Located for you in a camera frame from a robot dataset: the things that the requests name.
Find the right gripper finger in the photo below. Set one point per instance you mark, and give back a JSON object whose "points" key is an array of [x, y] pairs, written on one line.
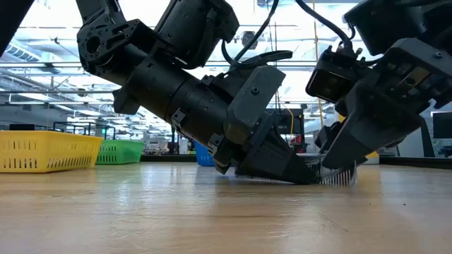
{"points": [[328, 135], [363, 141]]}

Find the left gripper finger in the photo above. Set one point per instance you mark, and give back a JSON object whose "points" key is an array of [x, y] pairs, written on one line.
{"points": [[275, 158]]}

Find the black comb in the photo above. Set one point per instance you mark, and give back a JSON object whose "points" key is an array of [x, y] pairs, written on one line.
{"points": [[339, 176]]}

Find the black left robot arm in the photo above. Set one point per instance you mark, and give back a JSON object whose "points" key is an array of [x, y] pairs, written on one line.
{"points": [[159, 81]]}

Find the person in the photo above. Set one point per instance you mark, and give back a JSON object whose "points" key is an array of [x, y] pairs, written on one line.
{"points": [[298, 141]]}

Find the black monitor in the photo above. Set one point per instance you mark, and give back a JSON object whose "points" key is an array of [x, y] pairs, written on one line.
{"points": [[443, 125], [293, 121]]}

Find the blue plastic basket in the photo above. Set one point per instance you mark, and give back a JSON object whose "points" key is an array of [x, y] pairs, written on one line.
{"points": [[203, 155]]}

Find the green plastic basket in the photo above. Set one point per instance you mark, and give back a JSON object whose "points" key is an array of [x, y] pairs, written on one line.
{"points": [[120, 152]]}

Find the yellow plastic basket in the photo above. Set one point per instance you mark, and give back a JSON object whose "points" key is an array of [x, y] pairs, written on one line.
{"points": [[42, 151]]}

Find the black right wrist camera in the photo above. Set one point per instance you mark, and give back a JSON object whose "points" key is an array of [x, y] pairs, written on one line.
{"points": [[332, 79]]}

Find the black stand frame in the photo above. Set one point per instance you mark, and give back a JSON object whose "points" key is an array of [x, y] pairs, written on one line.
{"points": [[84, 124]]}

